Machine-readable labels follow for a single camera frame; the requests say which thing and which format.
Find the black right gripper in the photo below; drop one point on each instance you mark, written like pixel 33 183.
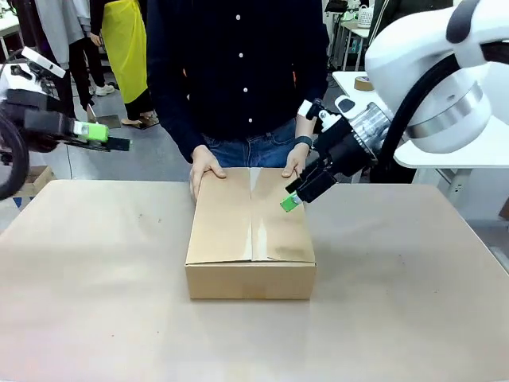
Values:
pixel 342 151

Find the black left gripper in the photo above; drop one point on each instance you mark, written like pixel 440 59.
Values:
pixel 36 123

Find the brown cardboard box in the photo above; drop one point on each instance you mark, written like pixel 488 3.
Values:
pixel 250 238

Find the person's right forearm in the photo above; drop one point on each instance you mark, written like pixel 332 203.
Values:
pixel 175 119

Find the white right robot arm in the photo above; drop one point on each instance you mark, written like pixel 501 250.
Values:
pixel 437 79

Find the cardboard box on floor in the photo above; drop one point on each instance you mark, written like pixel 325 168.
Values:
pixel 36 181

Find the person's left hand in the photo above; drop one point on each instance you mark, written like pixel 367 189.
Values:
pixel 294 163

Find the person's right hand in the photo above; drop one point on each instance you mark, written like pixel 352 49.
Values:
pixel 204 167

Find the black wrist watch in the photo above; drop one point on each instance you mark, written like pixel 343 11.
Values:
pixel 304 142

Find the white sneakers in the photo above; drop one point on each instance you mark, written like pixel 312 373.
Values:
pixel 105 89

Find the clear packing tape strip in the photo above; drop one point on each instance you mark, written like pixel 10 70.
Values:
pixel 257 215

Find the person in yellow apron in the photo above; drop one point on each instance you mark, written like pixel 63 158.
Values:
pixel 125 51

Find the brown tape roll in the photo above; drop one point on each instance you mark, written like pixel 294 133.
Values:
pixel 363 84

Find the grey hanging garment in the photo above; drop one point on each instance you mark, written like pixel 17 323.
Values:
pixel 59 28

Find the person in dark shirt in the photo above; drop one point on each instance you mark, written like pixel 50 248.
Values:
pixel 238 67

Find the white plastic basket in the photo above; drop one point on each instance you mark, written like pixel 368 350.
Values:
pixel 366 16

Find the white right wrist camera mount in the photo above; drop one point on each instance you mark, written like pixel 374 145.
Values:
pixel 320 115

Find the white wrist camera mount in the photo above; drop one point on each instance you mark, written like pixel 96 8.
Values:
pixel 43 61
pixel 320 115

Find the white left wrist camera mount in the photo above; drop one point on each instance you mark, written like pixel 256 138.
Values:
pixel 43 61

